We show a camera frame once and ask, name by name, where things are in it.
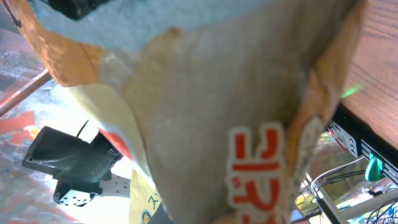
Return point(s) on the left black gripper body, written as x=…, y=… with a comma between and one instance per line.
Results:
x=82, y=169

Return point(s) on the cream snack bag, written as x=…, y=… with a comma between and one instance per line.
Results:
x=220, y=103

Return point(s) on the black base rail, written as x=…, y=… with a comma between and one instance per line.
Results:
x=357, y=137

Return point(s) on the teal clip on rail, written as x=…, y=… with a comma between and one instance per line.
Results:
x=375, y=169

